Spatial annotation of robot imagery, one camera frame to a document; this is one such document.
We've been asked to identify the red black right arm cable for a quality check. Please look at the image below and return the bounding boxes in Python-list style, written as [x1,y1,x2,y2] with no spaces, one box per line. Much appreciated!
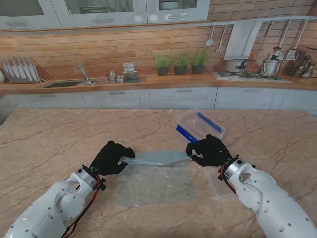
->
[217,163,238,194]

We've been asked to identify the red black left arm cable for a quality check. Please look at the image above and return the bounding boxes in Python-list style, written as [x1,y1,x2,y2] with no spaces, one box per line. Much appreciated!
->
[64,173,104,238]

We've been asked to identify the red black arm cable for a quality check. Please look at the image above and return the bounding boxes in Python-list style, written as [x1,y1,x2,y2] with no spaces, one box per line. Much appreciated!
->
[217,163,238,194]
[64,173,104,238]

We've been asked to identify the clear plastic crate lid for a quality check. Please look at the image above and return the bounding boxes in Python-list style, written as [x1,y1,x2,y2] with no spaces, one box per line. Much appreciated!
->
[205,165,239,199]

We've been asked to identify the clear plastic crate blue clips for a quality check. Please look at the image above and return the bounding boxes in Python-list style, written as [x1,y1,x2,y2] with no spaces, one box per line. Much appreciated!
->
[176,108,226,150]

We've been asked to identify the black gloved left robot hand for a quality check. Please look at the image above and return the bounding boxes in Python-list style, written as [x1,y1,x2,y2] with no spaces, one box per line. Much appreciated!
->
[89,140,136,176]

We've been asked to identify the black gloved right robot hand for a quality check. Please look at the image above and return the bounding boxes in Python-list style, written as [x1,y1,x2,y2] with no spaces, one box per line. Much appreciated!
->
[185,134,233,168]

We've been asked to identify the printed kitchen backdrop banner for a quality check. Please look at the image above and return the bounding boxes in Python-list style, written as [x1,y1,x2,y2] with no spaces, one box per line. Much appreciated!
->
[0,0,317,126]

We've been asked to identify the clear plastic bag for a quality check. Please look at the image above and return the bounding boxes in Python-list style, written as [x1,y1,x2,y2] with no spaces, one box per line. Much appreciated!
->
[116,148,197,208]

